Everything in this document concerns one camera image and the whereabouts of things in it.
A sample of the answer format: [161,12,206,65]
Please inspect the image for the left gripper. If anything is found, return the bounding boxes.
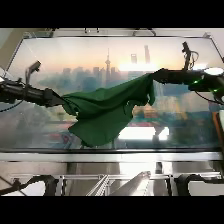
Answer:
[42,87,67,108]

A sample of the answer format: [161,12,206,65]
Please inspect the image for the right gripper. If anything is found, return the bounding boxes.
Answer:
[151,67,189,86]

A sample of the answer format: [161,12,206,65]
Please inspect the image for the green garment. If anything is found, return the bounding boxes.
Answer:
[61,72,158,149]

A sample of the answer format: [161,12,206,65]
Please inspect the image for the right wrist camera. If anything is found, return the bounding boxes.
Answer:
[181,41,201,72]

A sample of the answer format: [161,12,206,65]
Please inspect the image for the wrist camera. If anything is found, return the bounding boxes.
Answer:
[24,60,43,85]
[181,41,201,72]

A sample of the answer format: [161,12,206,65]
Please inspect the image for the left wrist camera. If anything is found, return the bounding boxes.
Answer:
[24,60,43,85]

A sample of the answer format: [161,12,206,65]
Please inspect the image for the black cable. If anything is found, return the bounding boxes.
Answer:
[0,99,25,113]
[194,90,224,107]

